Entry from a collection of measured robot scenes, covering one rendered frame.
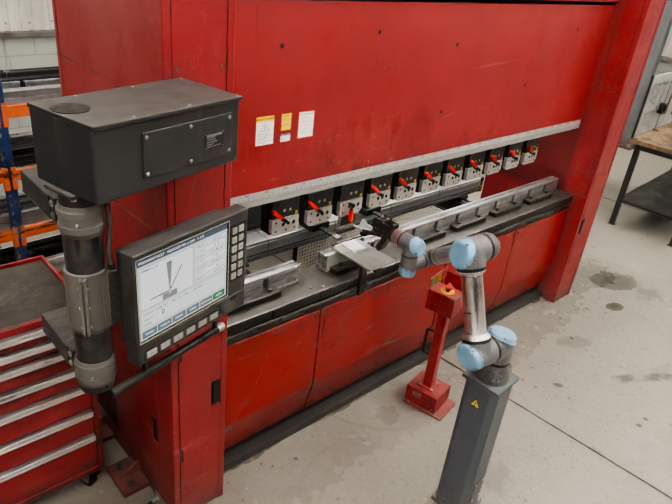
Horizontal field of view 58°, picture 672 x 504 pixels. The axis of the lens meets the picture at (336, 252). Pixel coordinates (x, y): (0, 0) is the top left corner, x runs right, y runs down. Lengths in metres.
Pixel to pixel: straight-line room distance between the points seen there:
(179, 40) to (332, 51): 0.84
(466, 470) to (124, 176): 2.06
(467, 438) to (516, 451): 0.77
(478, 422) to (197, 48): 1.88
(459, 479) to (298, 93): 1.86
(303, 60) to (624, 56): 2.55
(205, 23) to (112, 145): 0.60
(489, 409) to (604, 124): 2.45
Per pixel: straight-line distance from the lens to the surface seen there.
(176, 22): 1.93
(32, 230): 3.94
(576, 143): 4.68
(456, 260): 2.41
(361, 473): 3.26
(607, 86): 4.56
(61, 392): 2.77
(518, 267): 4.47
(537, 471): 3.56
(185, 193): 2.09
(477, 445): 2.88
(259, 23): 2.35
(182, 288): 1.83
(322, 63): 2.57
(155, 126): 1.61
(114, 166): 1.55
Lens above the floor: 2.39
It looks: 28 degrees down
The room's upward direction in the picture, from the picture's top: 7 degrees clockwise
